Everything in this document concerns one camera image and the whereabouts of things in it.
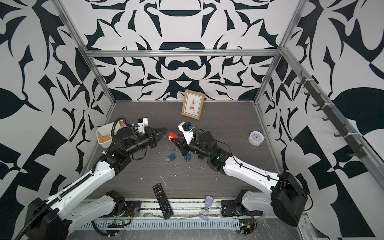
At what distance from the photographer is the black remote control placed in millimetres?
728

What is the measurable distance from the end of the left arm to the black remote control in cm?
27

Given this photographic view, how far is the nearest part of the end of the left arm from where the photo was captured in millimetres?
642
